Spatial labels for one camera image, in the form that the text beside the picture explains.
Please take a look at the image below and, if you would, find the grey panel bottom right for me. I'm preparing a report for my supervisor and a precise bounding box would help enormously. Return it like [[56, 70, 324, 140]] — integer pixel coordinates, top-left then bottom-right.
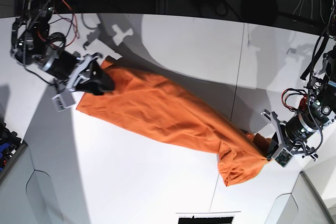
[[265, 172, 335, 224]]

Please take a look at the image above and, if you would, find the round black stool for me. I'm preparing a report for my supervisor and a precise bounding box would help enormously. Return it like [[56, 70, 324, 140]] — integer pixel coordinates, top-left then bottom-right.
[[240, 0, 278, 26]]

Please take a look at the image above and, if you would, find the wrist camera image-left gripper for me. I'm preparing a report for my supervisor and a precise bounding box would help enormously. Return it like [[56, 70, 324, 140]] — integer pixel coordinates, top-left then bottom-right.
[[51, 90, 75, 112]]

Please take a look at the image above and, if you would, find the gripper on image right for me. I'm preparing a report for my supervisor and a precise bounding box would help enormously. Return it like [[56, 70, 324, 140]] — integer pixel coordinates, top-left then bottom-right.
[[261, 110, 318, 161]]

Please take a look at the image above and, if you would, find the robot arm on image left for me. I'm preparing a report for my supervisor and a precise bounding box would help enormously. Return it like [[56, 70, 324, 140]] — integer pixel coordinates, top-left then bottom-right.
[[10, 0, 115, 95]]

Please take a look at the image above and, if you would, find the blue black items bin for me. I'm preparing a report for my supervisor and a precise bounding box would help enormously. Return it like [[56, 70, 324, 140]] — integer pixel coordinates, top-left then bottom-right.
[[0, 118, 22, 172]]

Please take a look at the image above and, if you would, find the black slot plate bottom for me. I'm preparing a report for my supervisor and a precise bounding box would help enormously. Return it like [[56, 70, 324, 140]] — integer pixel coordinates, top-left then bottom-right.
[[176, 211, 240, 224]]

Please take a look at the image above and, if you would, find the grey panel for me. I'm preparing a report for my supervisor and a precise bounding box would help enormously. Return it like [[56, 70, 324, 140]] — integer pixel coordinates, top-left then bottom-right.
[[1, 145, 65, 223], [265, 172, 335, 224]]

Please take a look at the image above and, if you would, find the orange t-shirt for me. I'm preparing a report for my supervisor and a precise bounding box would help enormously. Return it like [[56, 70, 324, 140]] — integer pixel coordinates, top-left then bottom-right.
[[77, 61, 270, 186]]

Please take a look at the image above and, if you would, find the grey panel bottom left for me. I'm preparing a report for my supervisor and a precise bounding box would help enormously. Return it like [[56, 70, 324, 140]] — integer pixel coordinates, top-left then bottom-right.
[[1, 145, 65, 223]]

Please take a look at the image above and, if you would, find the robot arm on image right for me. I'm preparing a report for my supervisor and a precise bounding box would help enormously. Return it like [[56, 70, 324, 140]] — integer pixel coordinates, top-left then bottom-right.
[[262, 3, 335, 167]]

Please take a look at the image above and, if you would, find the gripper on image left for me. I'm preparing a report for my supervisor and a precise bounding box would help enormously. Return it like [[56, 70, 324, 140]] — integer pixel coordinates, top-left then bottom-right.
[[39, 50, 115, 95]]

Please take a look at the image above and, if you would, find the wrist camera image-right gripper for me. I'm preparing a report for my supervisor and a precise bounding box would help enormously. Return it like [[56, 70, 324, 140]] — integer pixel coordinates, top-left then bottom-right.
[[275, 150, 292, 167]]

